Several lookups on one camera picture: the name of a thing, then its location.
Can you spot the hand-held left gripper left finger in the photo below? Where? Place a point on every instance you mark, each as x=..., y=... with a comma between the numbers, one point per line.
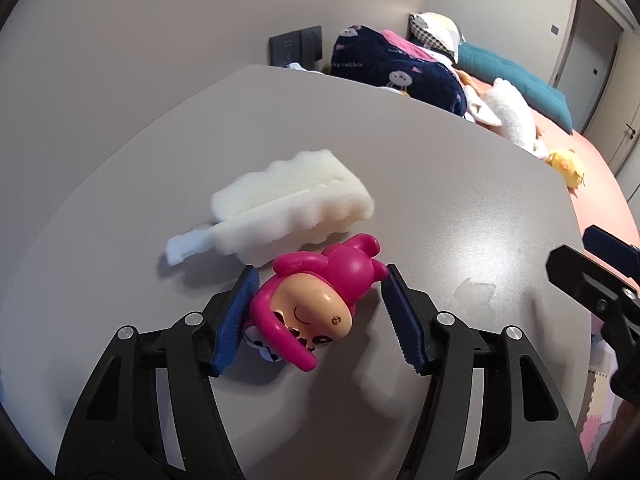
x=235, y=325

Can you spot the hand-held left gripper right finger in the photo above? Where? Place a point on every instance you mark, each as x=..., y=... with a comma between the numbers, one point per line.
x=405, y=320

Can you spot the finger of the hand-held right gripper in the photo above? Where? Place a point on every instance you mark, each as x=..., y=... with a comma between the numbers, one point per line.
x=580, y=275
x=610, y=247

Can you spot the black wall socket panel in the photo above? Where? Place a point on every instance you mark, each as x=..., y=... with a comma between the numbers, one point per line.
x=295, y=45

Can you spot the small white cloth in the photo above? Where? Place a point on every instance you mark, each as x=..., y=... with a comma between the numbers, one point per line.
x=302, y=67

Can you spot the navy printed blanket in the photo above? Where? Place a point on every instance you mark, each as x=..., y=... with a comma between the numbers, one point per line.
x=400, y=77

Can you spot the yellow chick plush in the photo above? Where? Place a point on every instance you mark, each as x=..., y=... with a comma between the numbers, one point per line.
x=565, y=165

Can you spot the pink cloth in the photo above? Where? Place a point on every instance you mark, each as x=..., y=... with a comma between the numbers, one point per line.
x=407, y=47

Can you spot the teal long pillow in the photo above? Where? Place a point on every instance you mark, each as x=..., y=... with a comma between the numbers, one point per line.
x=520, y=85

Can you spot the pink bed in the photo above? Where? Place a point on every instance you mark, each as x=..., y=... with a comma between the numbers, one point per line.
x=595, y=175

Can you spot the white sponge brush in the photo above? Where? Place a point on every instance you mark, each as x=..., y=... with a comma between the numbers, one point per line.
x=290, y=200

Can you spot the white goose plush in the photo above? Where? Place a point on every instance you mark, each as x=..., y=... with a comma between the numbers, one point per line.
x=510, y=110

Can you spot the pink hooded doll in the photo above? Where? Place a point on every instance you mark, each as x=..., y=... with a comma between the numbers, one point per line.
x=345, y=270

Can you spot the checked patchwork pillow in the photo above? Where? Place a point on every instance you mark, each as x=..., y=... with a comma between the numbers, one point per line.
x=437, y=30

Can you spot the pink and beige foam mat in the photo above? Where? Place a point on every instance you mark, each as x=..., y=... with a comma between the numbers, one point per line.
x=600, y=395

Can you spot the grey room door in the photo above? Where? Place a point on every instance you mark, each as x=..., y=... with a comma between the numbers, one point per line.
x=590, y=45

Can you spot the grey wardrobe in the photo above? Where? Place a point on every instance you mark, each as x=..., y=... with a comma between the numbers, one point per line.
x=631, y=110

